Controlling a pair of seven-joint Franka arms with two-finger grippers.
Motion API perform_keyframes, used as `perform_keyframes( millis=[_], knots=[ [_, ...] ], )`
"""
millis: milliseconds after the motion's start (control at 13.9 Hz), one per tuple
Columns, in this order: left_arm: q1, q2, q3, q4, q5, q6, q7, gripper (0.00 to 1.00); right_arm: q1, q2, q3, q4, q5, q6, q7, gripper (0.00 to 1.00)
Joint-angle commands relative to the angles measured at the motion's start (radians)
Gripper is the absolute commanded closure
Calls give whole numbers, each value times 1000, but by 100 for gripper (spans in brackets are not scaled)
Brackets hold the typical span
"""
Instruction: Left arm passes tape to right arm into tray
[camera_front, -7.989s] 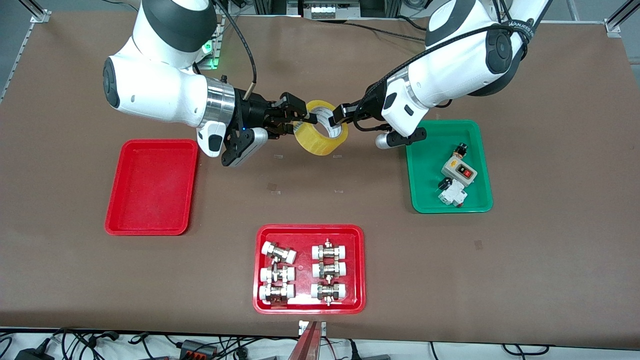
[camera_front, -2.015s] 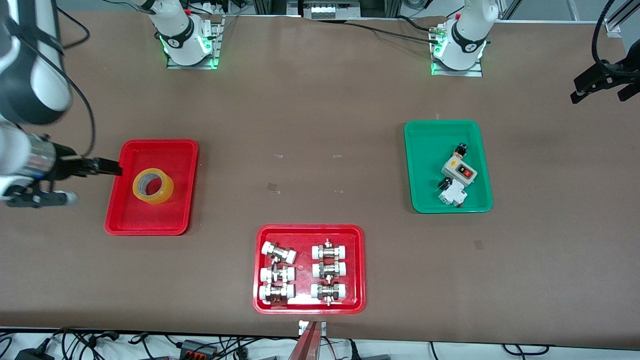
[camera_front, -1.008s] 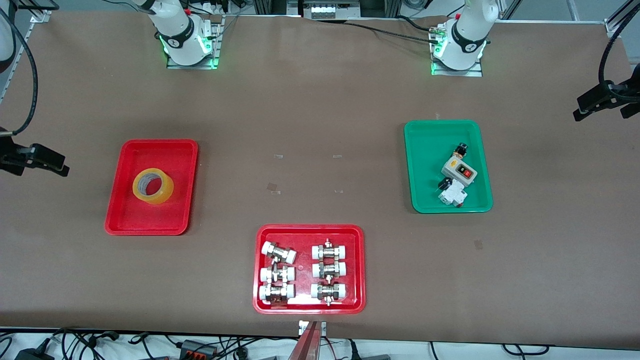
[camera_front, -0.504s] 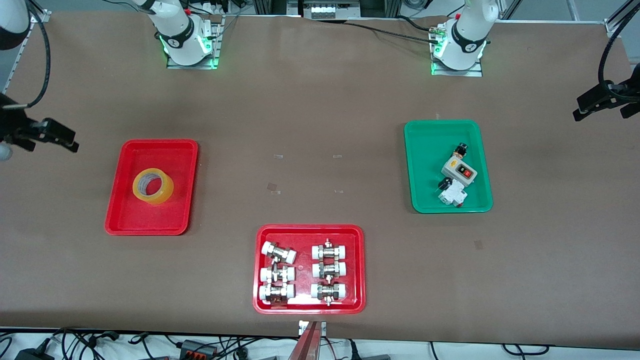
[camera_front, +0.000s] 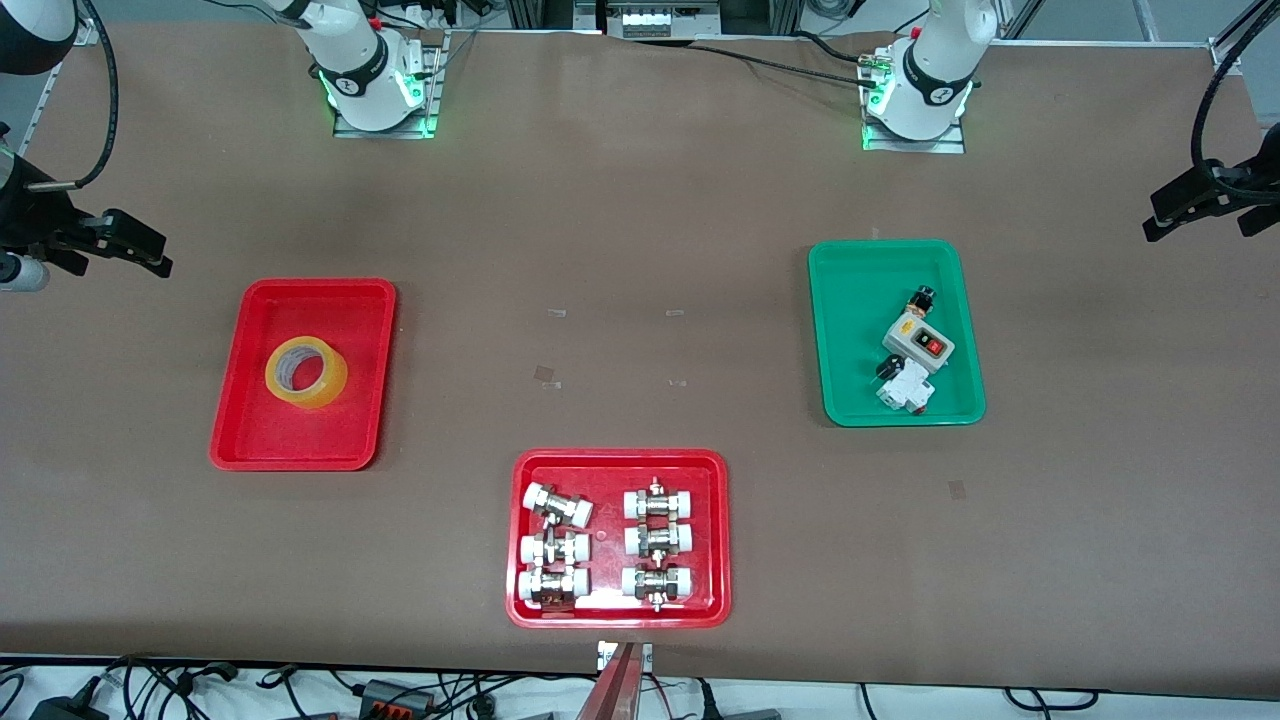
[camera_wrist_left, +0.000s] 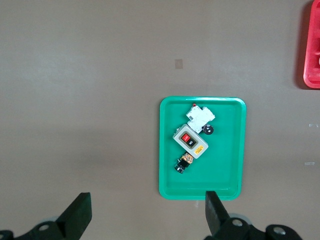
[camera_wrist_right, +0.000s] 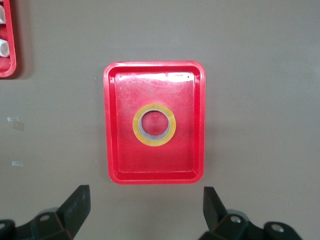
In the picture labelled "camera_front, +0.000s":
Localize yellow tape roll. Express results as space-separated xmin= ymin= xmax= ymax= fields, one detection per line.
xmin=265 ymin=337 xmax=349 ymax=410

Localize empty red plastic tray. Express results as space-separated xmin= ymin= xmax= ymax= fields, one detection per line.
xmin=209 ymin=278 xmax=397 ymax=472

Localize green plastic tray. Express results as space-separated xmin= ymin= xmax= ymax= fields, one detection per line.
xmin=808 ymin=240 xmax=988 ymax=429

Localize red tray with fittings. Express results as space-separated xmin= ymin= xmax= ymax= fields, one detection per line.
xmin=505 ymin=449 xmax=732 ymax=630

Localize white circuit breaker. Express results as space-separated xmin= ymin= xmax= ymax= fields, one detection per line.
xmin=877 ymin=360 xmax=936 ymax=416

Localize black power adapter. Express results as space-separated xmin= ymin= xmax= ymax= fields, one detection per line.
xmin=30 ymin=693 xmax=109 ymax=720

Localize white capped metal pipe fitting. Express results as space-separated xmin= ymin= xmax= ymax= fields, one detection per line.
xmin=522 ymin=482 xmax=594 ymax=529
xmin=518 ymin=568 xmax=591 ymax=609
xmin=624 ymin=522 xmax=695 ymax=559
xmin=520 ymin=530 xmax=591 ymax=567
xmin=624 ymin=478 xmax=697 ymax=521
xmin=621 ymin=565 xmax=695 ymax=611

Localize black box orange connectors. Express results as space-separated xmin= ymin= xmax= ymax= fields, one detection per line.
xmin=360 ymin=679 xmax=434 ymax=717

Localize red aluminium profile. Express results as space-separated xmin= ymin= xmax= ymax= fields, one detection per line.
xmin=575 ymin=643 xmax=646 ymax=720

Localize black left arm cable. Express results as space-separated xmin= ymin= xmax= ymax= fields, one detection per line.
xmin=1189 ymin=0 xmax=1273 ymax=201

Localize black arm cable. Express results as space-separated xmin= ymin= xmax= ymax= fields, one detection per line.
xmin=1189 ymin=0 xmax=1273 ymax=201
xmin=25 ymin=0 xmax=120 ymax=192

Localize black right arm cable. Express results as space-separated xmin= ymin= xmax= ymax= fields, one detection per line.
xmin=25 ymin=0 xmax=120 ymax=192

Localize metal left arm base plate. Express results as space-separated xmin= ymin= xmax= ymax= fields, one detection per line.
xmin=862 ymin=50 xmax=967 ymax=154

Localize grey switch box red button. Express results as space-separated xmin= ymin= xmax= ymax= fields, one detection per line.
xmin=882 ymin=308 xmax=956 ymax=375

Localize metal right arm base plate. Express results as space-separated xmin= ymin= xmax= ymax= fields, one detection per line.
xmin=333 ymin=30 xmax=447 ymax=139

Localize black cable on table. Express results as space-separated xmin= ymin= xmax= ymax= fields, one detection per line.
xmin=690 ymin=38 xmax=893 ymax=87

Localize black cable loop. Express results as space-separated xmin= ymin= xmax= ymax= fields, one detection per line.
xmin=1003 ymin=686 xmax=1107 ymax=714

